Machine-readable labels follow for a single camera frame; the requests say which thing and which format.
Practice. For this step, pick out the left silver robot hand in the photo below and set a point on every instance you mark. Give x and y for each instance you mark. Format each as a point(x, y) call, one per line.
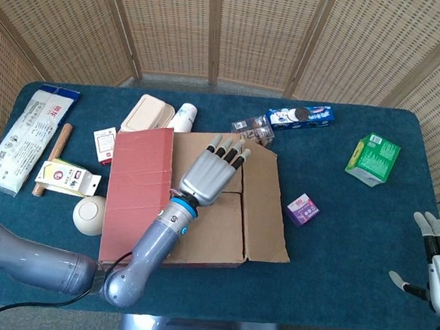
point(204, 179)

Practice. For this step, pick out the brown cardboard box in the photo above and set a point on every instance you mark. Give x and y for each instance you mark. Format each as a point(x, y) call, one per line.
point(139, 182)

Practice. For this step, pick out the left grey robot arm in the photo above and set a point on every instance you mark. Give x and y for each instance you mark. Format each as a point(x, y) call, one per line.
point(39, 262)

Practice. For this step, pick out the clear plastic snack pack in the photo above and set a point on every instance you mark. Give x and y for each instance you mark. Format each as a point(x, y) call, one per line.
point(254, 129)

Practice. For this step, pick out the beige lunch box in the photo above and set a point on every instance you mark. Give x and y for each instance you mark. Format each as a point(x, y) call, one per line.
point(144, 114)

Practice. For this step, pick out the small purple box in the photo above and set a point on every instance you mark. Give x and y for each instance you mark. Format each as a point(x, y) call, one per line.
point(303, 211)

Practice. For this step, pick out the small white red box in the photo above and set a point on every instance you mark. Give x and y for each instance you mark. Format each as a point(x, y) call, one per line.
point(104, 145)

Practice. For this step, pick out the blue cookie package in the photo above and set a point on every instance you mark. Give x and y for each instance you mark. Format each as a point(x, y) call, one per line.
point(302, 117)

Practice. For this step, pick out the green carton box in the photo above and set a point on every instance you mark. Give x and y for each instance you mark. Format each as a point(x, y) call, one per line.
point(375, 160)

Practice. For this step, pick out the white paper cup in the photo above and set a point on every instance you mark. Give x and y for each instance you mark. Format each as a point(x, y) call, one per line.
point(183, 117)

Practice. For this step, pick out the blue table cloth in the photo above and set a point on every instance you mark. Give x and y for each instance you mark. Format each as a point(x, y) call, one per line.
point(349, 257)

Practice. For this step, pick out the beige round bowl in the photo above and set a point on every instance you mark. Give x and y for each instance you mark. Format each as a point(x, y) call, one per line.
point(88, 216)

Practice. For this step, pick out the white yellow hanging carton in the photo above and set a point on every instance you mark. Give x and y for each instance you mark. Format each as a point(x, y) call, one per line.
point(64, 177)

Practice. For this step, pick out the wooden rolling pin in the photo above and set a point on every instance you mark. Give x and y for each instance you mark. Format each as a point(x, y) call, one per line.
point(64, 135)

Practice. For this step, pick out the bamboo folding screen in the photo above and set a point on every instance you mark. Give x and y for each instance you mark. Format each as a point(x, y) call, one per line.
point(229, 29)

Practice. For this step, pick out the white plastic noodle package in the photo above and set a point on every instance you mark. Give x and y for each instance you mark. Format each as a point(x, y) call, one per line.
point(25, 140)

